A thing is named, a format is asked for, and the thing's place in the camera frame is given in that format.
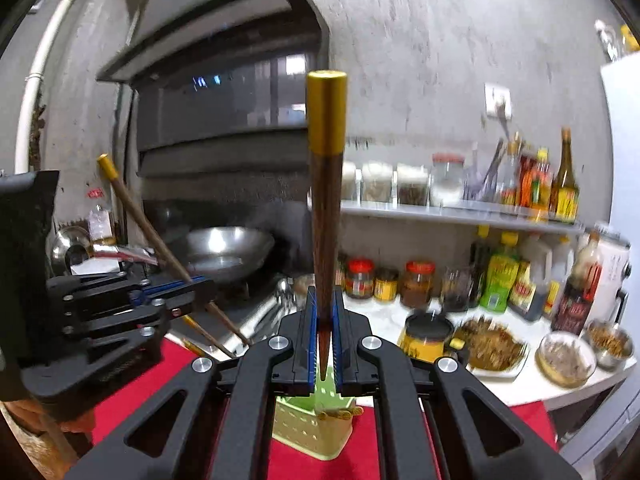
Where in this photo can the white jug with dark liquid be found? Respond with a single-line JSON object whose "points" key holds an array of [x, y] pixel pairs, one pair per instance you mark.
{"points": [[532, 290]]}

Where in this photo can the red tablecloth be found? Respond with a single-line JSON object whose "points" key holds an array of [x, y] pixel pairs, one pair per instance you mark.
{"points": [[130, 390]]}

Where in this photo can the clear oil bottle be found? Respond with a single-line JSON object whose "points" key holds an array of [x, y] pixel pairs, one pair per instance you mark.
{"points": [[100, 222]]}

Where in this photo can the red seasoning bottle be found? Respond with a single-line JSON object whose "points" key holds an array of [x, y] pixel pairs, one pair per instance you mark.
{"points": [[525, 175]]}

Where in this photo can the clear storage jar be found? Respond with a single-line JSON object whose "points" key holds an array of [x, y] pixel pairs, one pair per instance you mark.
{"points": [[376, 182], [413, 185], [351, 182]]}

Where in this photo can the red-and-white packet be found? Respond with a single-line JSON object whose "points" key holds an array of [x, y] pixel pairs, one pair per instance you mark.
{"points": [[125, 252]]}

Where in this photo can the glass cup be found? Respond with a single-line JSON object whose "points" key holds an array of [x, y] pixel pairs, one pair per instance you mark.
{"points": [[455, 292]]}

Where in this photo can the small yellow-label jar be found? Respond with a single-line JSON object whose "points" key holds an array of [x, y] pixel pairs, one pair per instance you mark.
{"points": [[386, 287]]}

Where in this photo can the white wall shelf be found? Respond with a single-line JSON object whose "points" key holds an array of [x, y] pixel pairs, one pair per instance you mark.
{"points": [[450, 212]]}

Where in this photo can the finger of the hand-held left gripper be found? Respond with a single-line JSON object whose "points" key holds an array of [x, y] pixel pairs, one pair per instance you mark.
{"points": [[125, 325], [165, 287]]}

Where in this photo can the white plastic jug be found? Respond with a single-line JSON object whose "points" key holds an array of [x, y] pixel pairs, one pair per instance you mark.
{"points": [[561, 280]]}

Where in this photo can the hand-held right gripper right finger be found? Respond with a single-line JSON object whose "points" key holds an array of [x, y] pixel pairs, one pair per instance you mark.
{"points": [[340, 340]]}

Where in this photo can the red-lid sauce jar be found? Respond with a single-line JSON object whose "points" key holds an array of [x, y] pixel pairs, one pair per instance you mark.
{"points": [[359, 280]]}

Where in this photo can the red-lid brown jar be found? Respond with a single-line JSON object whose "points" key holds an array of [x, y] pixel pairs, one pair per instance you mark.
{"points": [[417, 287]]}

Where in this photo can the yellow jar with black lid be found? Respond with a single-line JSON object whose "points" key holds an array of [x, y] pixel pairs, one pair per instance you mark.
{"points": [[425, 345]]}

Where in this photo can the dark sauce bottle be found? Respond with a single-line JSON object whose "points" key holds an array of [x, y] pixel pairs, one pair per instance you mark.
{"points": [[575, 305]]}

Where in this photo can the white wall pipe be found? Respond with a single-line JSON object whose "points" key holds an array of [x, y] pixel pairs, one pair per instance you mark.
{"points": [[37, 70]]}

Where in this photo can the clear glass bottle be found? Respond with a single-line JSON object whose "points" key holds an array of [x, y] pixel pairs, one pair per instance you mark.
{"points": [[510, 180]]}

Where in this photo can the yellowish glass bowl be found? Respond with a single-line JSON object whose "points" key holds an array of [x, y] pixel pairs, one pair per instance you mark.
{"points": [[565, 360]]}

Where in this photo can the metal bowl with food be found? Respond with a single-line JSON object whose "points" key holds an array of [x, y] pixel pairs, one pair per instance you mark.
{"points": [[610, 344]]}

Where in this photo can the white refrigerator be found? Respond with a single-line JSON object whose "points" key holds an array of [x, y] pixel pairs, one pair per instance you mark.
{"points": [[625, 160]]}

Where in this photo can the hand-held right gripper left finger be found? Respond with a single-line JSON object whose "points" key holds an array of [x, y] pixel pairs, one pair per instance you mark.
{"points": [[312, 340]]}

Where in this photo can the green bottle with yellow cap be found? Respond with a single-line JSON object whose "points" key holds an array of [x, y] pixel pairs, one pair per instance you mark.
{"points": [[500, 275]]}

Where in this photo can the gold-tipped wooden chopstick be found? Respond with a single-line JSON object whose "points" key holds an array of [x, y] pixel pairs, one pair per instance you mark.
{"points": [[132, 205], [325, 200]]}

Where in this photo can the clear jar with red lid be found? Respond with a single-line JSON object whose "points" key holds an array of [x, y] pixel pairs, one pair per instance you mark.
{"points": [[447, 182]]}

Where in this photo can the white wall socket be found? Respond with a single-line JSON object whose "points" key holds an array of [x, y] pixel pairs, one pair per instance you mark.
{"points": [[497, 100]]}

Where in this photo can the bunch of wooden chopsticks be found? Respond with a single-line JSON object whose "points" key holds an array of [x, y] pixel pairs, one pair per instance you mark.
{"points": [[340, 414]]}

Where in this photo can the dark bottle with yellow cap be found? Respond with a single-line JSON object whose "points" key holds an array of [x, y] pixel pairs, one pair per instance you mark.
{"points": [[480, 270]]}

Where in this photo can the metal wok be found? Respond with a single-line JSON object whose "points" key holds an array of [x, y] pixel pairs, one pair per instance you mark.
{"points": [[225, 250]]}

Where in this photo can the shiny metal pot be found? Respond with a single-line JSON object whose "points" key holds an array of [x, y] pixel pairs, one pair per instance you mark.
{"points": [[67, 247]]}

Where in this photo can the green perforated chopstick holder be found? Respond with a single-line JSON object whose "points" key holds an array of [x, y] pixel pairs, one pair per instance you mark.
{"points": [[300, 425]]}

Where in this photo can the tall amber bottle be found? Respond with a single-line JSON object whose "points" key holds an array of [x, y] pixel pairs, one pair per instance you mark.
{"points": [[565, 195]]}

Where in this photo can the dark range hood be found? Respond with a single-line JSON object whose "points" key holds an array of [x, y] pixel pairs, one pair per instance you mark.
{"points": [[210, 110]]}

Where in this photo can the plate of food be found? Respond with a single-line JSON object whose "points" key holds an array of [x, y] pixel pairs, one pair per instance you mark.
{"points": [[492, 352]]}

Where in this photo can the person's left forearm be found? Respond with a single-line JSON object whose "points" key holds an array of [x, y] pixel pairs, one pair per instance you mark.
{"points": [[30, 440]]}

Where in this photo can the yellow-cap orange bottle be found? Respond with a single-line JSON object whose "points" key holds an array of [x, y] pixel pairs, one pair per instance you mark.
{"points": [[540, 190]]}

